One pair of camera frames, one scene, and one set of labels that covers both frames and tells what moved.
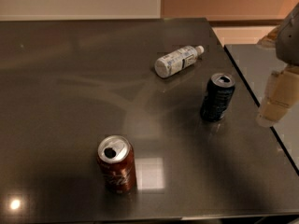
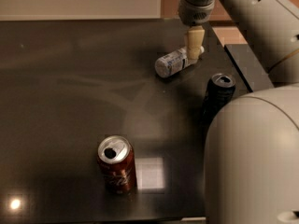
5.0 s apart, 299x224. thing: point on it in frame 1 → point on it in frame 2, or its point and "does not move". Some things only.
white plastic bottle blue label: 177,61 does not move
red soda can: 117,164 does not move
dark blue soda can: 218,97 does not move
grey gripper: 289,42 → 195,15
